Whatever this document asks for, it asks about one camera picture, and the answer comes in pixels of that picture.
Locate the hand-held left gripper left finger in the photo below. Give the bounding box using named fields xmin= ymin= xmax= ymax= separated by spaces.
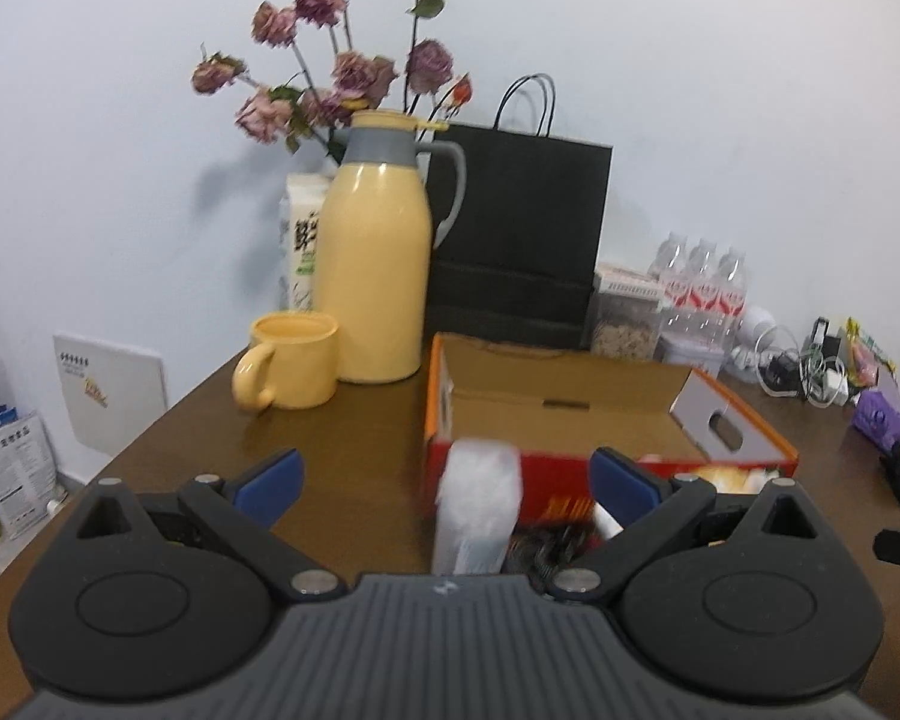
xmin=75 ymin=448 xmax=346 ymax=601

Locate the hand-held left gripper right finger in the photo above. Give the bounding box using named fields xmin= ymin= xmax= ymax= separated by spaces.
xmin=547 ymin=447 xmax=818 ymax=605

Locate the black cable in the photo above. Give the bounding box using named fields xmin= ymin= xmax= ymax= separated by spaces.
xmin=506 ymin=521 xmax=597 ymax=580

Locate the white plastic packet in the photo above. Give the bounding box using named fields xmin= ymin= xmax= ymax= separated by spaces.
xmin=431 ymin=436 xmax=524 ymax=577

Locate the red cardboard box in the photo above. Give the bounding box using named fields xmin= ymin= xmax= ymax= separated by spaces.
xmin=424 ymin=331 xmax=800 ymax=533

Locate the purple tissue pack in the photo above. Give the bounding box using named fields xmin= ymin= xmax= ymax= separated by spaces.
xmin=853 ymin=367 xmax=900 ymax=445

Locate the yellow mug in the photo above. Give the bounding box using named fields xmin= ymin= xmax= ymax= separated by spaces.
xmin=232 ymin=313 xmax=340 ymax=412

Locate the colourful snack packet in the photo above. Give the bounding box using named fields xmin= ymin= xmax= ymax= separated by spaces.
xmin=844 ymin=317 xmax=897 ymax=391

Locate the white lidded tin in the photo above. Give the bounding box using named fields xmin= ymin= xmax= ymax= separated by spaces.
xmin=656 ymin=334 xmax=725 ymax=376

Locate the clear snack container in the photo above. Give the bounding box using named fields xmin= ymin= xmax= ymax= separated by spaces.
xmin=591 ymin=264 xmax=665 ymax=359

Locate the white board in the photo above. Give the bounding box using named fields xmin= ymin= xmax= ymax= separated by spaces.
xmin=52 ymin=331 xmax=170 ymax=458

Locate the white round device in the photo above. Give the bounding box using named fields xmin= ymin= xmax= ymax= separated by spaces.
xmin=727 ymin=306 xmax=777 ymax=372

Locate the white milk carton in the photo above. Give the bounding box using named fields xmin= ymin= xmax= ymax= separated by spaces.
xmin=277 ymin=172 xmax=335 ymax=314

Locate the yellow thermos jug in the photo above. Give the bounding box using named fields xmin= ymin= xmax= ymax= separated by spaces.
xmin=319 ymin=110 xmax=467 ymax=383

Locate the blue and white leaflet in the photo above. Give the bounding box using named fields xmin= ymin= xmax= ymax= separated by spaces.
xmin=0 ymin=409 xmax=59 ymax=541

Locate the black paper bag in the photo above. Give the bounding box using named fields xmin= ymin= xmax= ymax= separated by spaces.
xmin=418 ymin=75 xmax=614 ymax=352

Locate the dried rose bouquet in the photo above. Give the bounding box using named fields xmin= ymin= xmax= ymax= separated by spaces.
xmin=191 ymin=0 xmax=473 ymax=166

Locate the tangle of charger cables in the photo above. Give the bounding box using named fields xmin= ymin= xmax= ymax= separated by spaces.
xmin=754 ymin=319 xmax=852 ymax=407

